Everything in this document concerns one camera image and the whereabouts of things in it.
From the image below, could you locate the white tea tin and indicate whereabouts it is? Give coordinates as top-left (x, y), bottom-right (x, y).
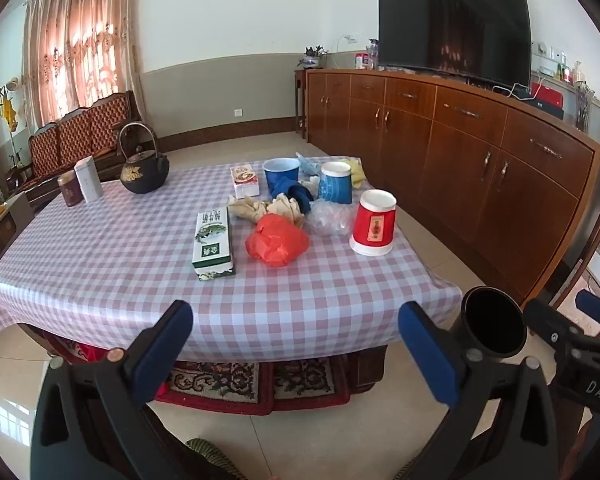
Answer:
top-left (73, 156), bottom-right (102, 204)

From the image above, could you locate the green white carton box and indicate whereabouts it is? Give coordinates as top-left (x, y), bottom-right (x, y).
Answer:
top-left (192, 207), bottom-right (235, 281)

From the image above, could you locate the black flat television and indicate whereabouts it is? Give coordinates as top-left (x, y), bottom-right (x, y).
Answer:
top-left (378, 0), bottom-right (531, 86)

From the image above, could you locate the potted plant blue vase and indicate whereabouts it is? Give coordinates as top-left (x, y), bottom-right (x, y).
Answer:
top-left (298, 46), bottom-right (328, 70)

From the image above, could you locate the yellow flower decoration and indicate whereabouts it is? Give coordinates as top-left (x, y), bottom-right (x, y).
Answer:
top-left (0, 77), bottom-right (23, 168)

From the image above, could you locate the green striped slipper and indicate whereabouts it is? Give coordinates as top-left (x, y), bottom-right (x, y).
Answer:
top-left (186, 438), bottom-right (247, 480)

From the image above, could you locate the dark red tea canister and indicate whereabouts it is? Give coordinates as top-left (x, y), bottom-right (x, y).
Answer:
top-left (57, 169), bottom-right (83, 207)

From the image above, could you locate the red box on sideboard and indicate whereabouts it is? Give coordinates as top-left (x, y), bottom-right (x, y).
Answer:
top-left (531, 82), bottom-right (565, 110)

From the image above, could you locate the yellow knitted cloth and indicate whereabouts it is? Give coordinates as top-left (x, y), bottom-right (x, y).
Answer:
top-left (341, 157), bottom-right (366, 188)

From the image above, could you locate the pink patterned curtain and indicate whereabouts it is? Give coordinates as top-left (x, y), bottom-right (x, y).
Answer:
top-left (22, 0), bottom-right (144, 129)

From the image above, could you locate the red white can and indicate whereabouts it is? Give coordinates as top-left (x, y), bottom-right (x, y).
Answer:
top-left (355, 52), bottom-right (368, 70)

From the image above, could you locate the red patterned rug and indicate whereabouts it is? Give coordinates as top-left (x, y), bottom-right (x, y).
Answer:
top-left (40, 328), bottom-right (352, 416)

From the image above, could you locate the red plastic bag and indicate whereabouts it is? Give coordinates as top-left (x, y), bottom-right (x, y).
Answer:
top-left (245, 214), bottom-right (310, 268)

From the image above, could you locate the light blue face mask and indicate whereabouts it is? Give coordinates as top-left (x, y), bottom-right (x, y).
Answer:
top-left (296, 153), bottom-right (321, 177)

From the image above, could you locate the pink checkered tablecloth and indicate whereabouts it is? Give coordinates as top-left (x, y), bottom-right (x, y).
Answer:
top-left (0, 155), bottom-right (464, 363)

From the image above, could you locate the black trash bin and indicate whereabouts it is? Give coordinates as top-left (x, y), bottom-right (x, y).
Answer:
top-left (450, 286), bottom-right (528, 360)

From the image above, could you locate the red white small carton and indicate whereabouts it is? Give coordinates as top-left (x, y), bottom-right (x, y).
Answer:
top-left (230, 164), bottom-right (260, 200)

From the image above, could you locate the wooden sofa bench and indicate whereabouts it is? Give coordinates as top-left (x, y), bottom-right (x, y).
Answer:
top-left (7, 91), bottom-right (140, 205)

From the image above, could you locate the clear plastic bag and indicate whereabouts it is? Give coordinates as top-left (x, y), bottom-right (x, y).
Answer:
top-left (306, 198), bottom-right (356, 236)

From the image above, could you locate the red paper cup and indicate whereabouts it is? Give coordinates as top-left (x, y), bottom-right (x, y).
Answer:
top-left (350, 188), bottom-right (396, 257)

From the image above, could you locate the blue paper cup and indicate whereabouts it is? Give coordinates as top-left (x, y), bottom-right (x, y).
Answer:
top-left (318, 160), bottom-right (352, 205)
top-left (262, 157), bottom-right (300, 195)

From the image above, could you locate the dark blue cloth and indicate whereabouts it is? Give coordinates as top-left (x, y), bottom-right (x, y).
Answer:
top-left (271, 178), bottom-right (314, 214)

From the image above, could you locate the wooden sideboard cabinet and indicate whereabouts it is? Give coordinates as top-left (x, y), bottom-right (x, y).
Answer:
top-left (304, 70), bottom-right (600, 302)

